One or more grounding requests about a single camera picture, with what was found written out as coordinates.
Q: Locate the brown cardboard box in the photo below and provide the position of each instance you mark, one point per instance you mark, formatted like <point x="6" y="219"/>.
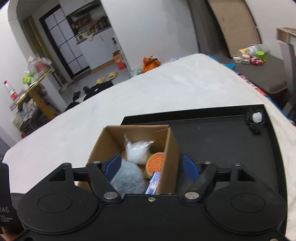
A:
<point x="112" y="140"/>

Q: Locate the green small container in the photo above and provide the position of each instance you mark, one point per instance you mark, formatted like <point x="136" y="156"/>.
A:
<point x="260" y="55"/>

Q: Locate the orange cardboard box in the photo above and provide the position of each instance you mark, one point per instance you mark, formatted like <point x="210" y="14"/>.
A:
<point x="119" y="62"/>

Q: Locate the white desk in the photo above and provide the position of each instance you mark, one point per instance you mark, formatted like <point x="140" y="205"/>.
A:
<point x="286" y="38"/>

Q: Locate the yellow side table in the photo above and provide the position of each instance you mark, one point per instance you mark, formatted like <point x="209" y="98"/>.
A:
<point x="31" y="91"/>

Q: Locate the black DAS device handle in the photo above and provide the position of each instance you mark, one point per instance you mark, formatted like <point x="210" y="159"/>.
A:
<point x="10" y="222"/>

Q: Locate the orange bag on floor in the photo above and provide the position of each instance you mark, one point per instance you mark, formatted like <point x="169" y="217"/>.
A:
<point x="150" y="63"/>

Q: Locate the person's right hand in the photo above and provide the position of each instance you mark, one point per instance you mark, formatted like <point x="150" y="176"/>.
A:
<point x="8" y="236"/>

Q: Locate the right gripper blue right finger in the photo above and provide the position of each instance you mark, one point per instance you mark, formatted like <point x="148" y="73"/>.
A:
<point x="201" y="173"/>

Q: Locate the burger plush toy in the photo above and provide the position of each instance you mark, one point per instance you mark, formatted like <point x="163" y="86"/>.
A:
<point x="154" y="163"/>

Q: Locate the black lace white pouch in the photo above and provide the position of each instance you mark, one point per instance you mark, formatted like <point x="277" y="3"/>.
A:
<point x="255" y="119"/>

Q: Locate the black shallow tray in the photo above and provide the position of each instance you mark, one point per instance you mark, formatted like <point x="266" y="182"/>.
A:
<point x="221" y="135"/>

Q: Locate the glass jar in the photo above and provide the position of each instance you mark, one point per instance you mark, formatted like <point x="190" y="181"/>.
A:
<point x="38" y="65"/>

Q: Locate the clear bag of white beads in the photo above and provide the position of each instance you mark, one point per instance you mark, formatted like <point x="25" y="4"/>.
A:
<point x="138" y="152"/>

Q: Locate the blue tissue pack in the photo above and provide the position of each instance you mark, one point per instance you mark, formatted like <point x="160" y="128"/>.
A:
<point x="153" y="184"/>

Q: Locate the red-label bottle on table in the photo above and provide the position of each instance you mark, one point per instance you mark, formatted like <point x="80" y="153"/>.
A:
<point x="11" y="91"/>

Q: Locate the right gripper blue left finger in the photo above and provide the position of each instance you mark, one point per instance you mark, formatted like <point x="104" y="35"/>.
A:
<point x="106" y="170"/>

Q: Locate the yellow slipper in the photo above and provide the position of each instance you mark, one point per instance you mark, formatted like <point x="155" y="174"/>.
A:
<point x="113" y="75"/>
<point x="100" y="81"/>

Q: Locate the grey bench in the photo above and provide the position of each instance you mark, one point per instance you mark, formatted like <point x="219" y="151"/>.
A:
<point x="270" y="76"/>

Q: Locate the large framed cork board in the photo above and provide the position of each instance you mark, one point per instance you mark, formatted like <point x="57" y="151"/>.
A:
<point x="237" y="24"/>

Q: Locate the grey fluffy plush toy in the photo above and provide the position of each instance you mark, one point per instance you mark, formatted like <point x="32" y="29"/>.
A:
<point x="129" y="179"/>

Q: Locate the white kitchen cabinet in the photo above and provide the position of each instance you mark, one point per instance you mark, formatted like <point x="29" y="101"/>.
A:
<point x="99" y="50"/>

